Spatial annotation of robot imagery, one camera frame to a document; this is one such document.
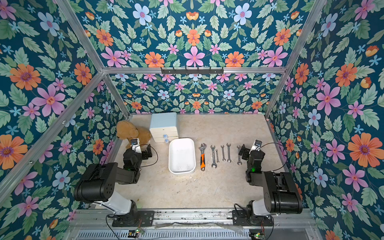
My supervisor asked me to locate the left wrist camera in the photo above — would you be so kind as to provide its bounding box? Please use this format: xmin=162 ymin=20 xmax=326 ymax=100
xmin=131 ymin=138 xmax=142 ymax=154

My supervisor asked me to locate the light blue box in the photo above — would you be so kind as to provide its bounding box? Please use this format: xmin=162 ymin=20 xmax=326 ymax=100
xmin=150 ymin=113 xmax=179 ymax=143

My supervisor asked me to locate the aluminium front rail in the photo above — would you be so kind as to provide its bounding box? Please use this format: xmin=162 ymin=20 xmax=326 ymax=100
xmin=64 ymin=209 xmax=323 ymax=240

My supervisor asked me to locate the brown teddy bear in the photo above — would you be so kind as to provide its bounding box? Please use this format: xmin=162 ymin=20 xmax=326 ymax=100
xmin=117 ymin=120 xmax=152 ymax=149

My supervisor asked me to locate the white plastic storage box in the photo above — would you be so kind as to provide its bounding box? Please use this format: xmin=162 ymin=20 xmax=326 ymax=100
xmin=169 ymin=138 xmax=197 ymax=176

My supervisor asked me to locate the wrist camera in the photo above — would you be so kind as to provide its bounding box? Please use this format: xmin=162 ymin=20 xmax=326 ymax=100
xmin=131 ymin=138 xmax=142 ymax=154
xmin=250 ymin=140 xmax=263 ymax=152

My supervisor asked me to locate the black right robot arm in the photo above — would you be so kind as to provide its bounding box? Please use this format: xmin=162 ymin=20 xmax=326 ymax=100
xmin=238 ymin=141 xmax=303 ymax=220

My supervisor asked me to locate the black hook rail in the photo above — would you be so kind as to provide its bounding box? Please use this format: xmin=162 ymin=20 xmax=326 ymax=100
xmin=161 ymin=67 xmax=224 ymax=75

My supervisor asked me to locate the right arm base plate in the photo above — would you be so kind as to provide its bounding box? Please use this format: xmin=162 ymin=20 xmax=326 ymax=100
xmin=232 ymin=210 xmax=273 ymax=227

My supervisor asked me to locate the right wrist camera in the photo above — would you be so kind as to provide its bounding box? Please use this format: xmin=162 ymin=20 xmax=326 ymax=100
xmin=250 ymin=140 xmax=263 ymax=152

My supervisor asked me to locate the orange handled adjustable wrench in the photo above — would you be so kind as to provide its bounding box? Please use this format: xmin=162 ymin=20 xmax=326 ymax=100
xmin=199 ymin=143 xmax=207 ymax=171

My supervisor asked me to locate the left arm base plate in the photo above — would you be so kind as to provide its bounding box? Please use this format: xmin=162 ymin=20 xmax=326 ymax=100
xmin=112 ymin=211 xmax=155 ymax=228

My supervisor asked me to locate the small silver open-end wrench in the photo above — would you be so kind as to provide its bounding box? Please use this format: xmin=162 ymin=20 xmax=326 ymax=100
xmin=221 ymin=145 xmax=226 ymax=162

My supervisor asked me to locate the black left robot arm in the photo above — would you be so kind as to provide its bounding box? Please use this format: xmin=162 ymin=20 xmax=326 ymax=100
xmin=73 ymin=144 xmax=153 ymax=218

